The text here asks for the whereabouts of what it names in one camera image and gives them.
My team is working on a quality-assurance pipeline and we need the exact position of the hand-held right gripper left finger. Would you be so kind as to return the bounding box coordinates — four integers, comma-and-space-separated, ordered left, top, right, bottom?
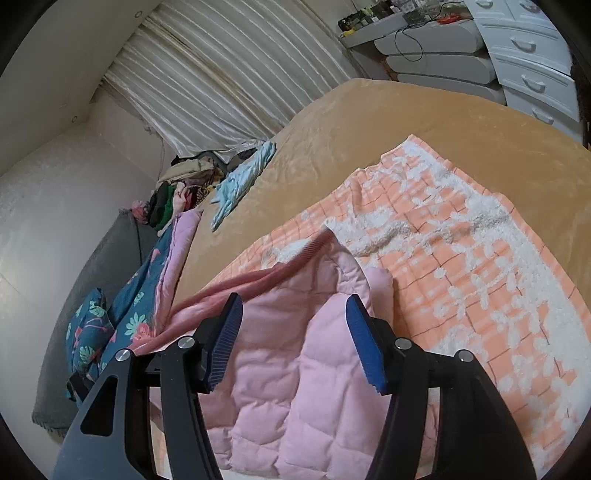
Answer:
51, 292, 244, 480

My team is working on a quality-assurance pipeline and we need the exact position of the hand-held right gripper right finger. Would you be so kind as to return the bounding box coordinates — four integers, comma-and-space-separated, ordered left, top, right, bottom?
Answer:
345, 294, 539, 480

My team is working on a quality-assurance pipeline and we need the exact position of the pink quilted jacket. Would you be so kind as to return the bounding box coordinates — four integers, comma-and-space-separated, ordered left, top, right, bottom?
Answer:
139, 226, 444, 480

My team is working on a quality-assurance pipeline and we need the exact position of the pile of mixed clothes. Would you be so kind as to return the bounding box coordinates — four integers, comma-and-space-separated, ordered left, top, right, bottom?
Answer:
131, 150, 257, 232

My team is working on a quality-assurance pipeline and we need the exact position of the teal floral quilt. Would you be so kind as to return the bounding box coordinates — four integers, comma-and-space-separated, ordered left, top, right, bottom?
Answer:
99, 208, 204, 370

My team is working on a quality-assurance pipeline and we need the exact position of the orange and white checked blanket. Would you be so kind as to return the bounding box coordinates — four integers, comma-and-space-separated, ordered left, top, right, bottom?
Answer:
215, 134, 591, 472

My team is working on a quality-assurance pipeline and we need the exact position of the teal floral pillow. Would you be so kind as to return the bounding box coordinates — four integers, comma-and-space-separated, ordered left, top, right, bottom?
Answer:
67, 288, 114, 374

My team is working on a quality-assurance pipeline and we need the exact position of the light blue cloth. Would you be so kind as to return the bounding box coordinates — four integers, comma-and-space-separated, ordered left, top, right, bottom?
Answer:
210, 141, 278, 232

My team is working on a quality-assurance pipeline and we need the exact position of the tan bed cover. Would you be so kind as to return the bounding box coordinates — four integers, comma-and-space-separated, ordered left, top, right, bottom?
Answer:
171, 78, 591, 315

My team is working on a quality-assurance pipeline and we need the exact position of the white striped curtain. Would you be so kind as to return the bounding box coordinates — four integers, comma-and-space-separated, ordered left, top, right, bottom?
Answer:
99, 0, 365, 160

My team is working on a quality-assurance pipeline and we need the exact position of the grey desk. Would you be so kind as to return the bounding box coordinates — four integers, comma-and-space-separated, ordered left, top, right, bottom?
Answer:
339, 0, 509, 104

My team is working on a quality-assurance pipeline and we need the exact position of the white drawer cabinet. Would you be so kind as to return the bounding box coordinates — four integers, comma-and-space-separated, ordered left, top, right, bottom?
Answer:
462, 0, 583, 134

